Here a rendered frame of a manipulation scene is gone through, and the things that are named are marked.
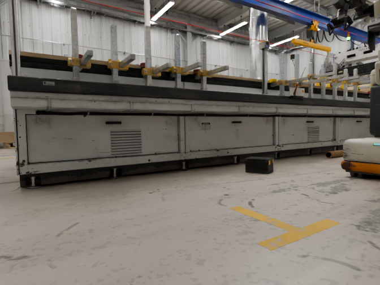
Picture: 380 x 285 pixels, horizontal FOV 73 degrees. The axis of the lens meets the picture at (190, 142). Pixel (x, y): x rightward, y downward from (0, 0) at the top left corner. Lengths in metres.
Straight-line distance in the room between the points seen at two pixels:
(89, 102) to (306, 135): 2.72
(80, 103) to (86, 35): 7.85
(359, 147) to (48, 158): 2.17
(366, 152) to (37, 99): 2.16
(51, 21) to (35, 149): 7.77
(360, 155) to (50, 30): 8.81
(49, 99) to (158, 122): 0.88
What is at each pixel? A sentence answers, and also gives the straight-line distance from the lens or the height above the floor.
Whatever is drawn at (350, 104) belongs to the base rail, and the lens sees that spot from 3.99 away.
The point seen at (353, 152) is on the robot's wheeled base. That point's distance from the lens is 2.18.
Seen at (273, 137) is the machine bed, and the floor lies 0.26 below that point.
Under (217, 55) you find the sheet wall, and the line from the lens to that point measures 11.81.
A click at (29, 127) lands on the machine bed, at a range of 2.04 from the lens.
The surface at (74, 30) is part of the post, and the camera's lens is 1.92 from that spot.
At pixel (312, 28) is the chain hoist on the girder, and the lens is 8.49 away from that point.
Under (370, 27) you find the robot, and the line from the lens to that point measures 2.20.
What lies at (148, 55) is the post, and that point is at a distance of 2.03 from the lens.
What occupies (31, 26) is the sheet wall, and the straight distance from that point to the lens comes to 9.49.
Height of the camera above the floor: 0.38
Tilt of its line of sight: 3 degrees down
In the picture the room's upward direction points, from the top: 1 degrees counter-clockwise
